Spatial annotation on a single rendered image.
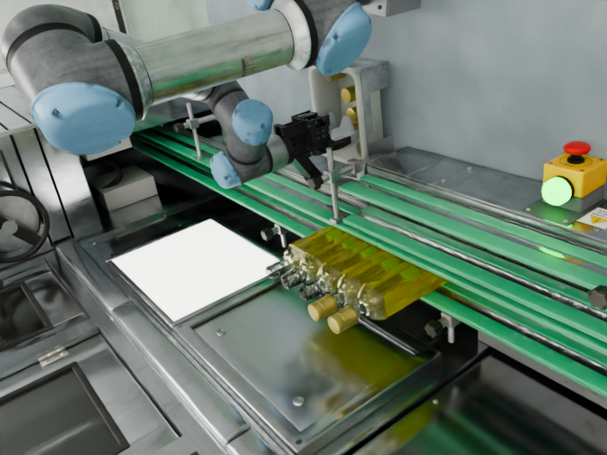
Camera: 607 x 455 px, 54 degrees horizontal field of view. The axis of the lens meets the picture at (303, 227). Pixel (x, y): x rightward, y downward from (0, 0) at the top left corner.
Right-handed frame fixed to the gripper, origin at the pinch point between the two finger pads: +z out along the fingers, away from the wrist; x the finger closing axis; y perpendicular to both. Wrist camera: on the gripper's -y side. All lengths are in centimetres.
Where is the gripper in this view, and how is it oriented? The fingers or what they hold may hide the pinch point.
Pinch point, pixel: (351, 132)
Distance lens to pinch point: 138.2
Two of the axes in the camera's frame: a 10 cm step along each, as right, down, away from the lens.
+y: -1.3, -8.8, -4.6
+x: -5.9, -3.0, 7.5
